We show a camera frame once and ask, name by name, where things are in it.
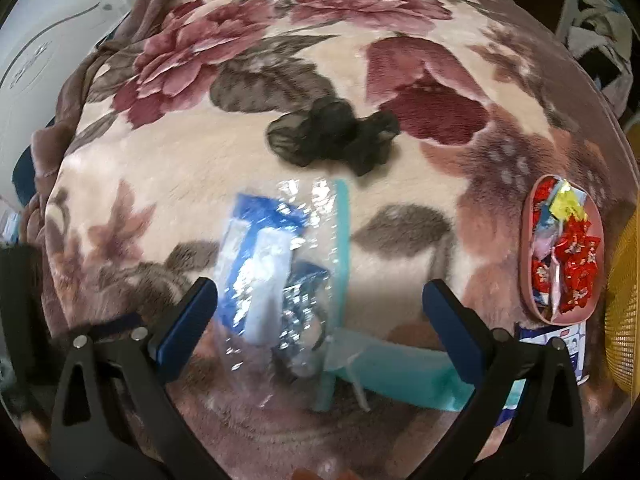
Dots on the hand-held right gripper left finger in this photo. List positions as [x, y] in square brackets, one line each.
[187, 320]

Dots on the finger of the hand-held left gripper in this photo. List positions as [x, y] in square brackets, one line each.
[115, 324]

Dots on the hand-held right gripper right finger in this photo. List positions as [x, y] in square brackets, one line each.
[452, 335]

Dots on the teal face mask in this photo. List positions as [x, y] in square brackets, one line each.
[400, 370]

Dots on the clear zip bag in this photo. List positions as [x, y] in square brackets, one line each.
[270, 260]

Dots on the black sheer scrunchie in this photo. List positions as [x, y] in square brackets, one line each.
[330, 132]

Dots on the pink tray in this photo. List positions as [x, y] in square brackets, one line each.
[527, 280]

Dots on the white blue tissue packet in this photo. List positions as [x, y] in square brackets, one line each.
[570, 345]

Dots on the pile of red candies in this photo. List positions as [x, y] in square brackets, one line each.
[570, 260]

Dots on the floral fleece blanket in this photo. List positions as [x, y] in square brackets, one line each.
[200, 160]

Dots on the yellow plastic basket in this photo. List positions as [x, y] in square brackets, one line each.
[625, 320]

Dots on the white wardrobe door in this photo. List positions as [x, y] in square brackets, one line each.
[45, 70]

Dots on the black white printed cloth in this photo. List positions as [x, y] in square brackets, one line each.
[600, 35]

